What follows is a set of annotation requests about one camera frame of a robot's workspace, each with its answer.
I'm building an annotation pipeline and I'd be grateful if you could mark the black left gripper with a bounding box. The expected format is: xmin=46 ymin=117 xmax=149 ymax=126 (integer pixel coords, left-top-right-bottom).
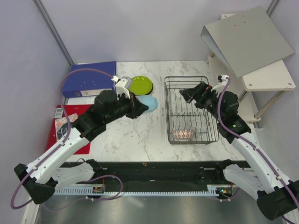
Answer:
xmin=104 ymin=91 xmax=148 ymax=124

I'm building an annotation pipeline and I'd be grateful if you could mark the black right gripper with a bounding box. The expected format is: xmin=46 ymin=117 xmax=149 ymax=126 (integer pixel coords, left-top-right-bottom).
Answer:
xmin=180 ymin=82 xmax=224 ymax=122

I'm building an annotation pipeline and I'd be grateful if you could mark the light blue handled mug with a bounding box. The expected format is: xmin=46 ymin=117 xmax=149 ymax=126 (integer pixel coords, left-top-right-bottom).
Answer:
xmin=136 ymin=95 xmax=158 ymax=114

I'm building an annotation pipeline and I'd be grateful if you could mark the lime green plate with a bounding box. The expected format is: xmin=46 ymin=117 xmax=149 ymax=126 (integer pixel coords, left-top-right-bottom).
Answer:
xmin=129 ymin=76 xmax=152 ymax=95

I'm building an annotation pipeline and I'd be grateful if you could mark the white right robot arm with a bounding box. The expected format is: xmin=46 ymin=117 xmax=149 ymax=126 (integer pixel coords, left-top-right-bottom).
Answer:
xmin=179 ymin=82 xmax=299 ymax=220

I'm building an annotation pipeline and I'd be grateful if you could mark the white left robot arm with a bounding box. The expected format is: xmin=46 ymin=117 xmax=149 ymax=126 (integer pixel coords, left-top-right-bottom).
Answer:
xmin=14 ymin=90 xmax=157 ymax=204

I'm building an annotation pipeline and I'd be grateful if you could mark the white two-tier shelf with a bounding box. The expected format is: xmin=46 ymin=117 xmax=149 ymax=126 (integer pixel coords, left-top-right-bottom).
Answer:
xmin=208 ymin=14 xmax=296 ymax=123

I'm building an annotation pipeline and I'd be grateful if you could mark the red folder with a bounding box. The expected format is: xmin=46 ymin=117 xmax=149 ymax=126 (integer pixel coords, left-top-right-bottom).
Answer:
xmin=44 ymin=104 xmax=93 ymax=156

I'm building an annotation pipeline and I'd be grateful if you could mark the Little Women book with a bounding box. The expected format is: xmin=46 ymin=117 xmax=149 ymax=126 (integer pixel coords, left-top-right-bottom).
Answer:
xmin=54 ymin=113 xmax=78 ymax=141

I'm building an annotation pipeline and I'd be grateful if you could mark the metal wire dish rack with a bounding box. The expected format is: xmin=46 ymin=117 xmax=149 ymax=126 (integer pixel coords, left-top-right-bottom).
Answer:
xmin=164 ymin=76 xmax=220 ymax=145

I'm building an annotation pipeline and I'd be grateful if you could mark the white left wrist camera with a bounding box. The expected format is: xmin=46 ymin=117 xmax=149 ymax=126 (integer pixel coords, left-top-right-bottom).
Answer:
xmin=112 ymin=76 xmax=133 ymax=99

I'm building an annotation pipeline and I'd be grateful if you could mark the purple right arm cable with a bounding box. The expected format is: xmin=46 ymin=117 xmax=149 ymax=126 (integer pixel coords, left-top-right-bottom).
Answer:
xmin=216 ymin=78 xmax=299 ymax=224

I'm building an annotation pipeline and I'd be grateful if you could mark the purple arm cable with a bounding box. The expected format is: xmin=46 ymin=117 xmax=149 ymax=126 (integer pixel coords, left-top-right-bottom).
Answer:
xmin=10 ymin=68 xmax=124 ymax=210
xmin=216 ymin=78 xmax=299 ymax=224

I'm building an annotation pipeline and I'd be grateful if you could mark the blue ring binder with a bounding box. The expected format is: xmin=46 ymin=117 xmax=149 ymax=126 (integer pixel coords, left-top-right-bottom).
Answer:
xmin=61 ymin=61 xmax=116 ymax=98

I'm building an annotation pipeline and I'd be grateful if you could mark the grey ring binder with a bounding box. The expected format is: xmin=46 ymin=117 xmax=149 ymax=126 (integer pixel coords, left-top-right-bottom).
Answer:
xmin=201 ymin=7 xmax=295 ymax=77

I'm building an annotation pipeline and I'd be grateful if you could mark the light blue cable duct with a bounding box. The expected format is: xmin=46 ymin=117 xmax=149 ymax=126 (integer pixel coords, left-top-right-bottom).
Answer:
xmin=54 ymin=184 xmax=219 ymax=196

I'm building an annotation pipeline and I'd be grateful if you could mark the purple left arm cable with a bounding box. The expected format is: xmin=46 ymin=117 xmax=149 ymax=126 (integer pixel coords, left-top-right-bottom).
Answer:
xmin=10 ymin=68 xmax=124 ymax=210

